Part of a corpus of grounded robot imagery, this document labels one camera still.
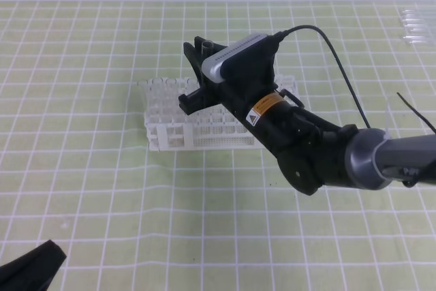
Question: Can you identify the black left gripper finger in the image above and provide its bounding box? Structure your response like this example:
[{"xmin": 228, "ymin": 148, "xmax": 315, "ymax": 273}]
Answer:
[{"xmin": 1, "ymin": 240, "xmax": 67, "ymax": 291}]

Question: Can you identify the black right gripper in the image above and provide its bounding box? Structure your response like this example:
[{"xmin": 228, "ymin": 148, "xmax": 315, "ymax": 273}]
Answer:
[{"xmin": 178, "ymin": 36, "xmax": 283, "ymax": 127}]

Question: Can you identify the clear glass test tube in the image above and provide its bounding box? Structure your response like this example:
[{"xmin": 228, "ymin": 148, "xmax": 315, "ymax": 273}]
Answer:
[
  {"xmin": 401, "ymin": 9, "xmax": 433, "ymax": 20},
  {"xmin": 403, "ymin": 35, "xmax": 435, "ymax": 44},
  {"xmin": 405, "ymin": 25, "xmax": 431, "ymax": 34},
  {"xmin": 200, "ymin": 40, "xmax": 214, "ymax": 85},
  {"xmin": 402, "ymin": 18, "xmax": 428, "ymax": 27}
]

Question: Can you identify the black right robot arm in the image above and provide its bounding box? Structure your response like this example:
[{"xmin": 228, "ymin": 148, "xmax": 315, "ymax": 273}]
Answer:
[{"xmin": 178, "ymin": 32, "xmax": 435, "ymax": 195}]

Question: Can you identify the white plastic test tube rack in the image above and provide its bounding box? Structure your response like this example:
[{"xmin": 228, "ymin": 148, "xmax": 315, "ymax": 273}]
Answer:
[{"xmin": 142, "ymin": 74, "xmax": 300, "ymax": 152}]

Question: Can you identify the green checkered tablecloth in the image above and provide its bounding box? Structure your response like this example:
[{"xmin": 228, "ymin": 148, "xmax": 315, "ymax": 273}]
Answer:
[{"xmin": 1, "ymin": 1, "xmax": 435, "ymax": 290}]

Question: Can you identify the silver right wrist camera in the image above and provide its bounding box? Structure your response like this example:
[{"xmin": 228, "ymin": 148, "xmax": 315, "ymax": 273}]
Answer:
[{"xmin": 201, "ymin": 33, "xmax": 268, "ymax": 84}]

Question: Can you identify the black right camera cable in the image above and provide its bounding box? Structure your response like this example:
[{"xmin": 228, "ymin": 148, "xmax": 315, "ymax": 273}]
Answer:
[{"xmin": 272, "ymin": 25, "xmax": 372, "ymax": 129}]

